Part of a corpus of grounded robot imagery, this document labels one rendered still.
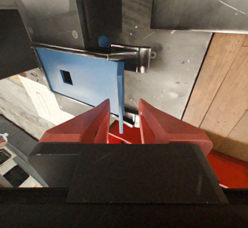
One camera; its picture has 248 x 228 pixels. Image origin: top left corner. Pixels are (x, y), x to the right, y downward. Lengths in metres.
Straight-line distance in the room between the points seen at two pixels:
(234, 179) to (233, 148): 0.05
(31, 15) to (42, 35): 0.02
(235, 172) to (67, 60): 0.29
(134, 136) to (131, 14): 0.20
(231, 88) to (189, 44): 0.08
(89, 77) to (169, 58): 0.12
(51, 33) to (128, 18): 0.11
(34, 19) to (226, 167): 0.34
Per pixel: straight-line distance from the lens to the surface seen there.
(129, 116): 0.16
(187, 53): 0.20
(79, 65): 0.17
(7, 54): 0.40
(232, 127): 0.25
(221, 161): 0.28
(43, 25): 0.20
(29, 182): 5.54
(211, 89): 0.21
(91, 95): 0.18
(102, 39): 0.24
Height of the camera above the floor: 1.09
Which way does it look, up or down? 44 degrees down
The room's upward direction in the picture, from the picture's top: 137 degrees counter-clockwise
